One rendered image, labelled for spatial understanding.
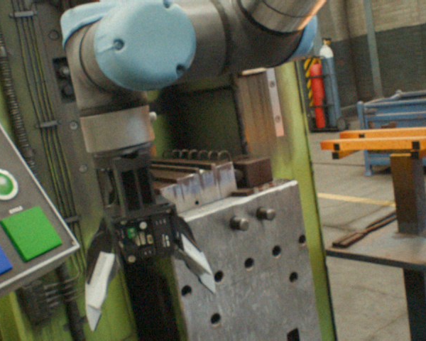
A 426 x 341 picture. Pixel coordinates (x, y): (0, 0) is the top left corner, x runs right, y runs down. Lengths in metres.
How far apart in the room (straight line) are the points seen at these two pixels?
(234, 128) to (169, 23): 1.02
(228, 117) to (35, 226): 0.75
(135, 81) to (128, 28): 0.04
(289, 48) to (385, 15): 9.61
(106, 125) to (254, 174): 0.76
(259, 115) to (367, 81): 9.07
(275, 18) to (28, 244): 0.54
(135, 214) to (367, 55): 9.96
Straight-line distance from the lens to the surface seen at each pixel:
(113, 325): 1.29
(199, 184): 1.16
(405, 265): 1.28
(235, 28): 0.48
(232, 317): 1.20
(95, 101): 0.54
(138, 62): 0.42
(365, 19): 10.39
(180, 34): 0.43
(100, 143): 0.54
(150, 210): 0.53
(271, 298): 1.27
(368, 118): 5.11
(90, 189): 1.20
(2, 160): 0.91
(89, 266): 0.61
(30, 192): 0.90
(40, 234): 0.85
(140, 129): 0.54
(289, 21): 0.46
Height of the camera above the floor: 1.19
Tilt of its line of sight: 10 degrees down
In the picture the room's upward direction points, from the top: 10 degrees counter-clockwise
